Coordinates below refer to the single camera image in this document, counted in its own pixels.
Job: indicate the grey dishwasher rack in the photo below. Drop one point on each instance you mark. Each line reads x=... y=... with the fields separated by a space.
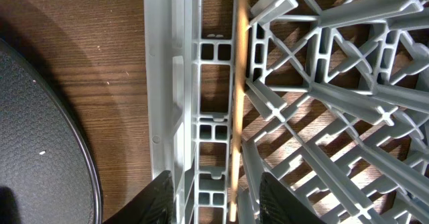
x=371 y=158

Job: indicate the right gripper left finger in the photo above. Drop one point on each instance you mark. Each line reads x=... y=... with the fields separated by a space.
x=153 y=205

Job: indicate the wooden chopstick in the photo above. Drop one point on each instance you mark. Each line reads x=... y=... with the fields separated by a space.
x=241 y=46

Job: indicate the round black tray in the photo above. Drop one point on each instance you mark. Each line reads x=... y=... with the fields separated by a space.
x=47 y=173

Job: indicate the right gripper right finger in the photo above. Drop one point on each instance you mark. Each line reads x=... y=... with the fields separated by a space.
x=278 y=205

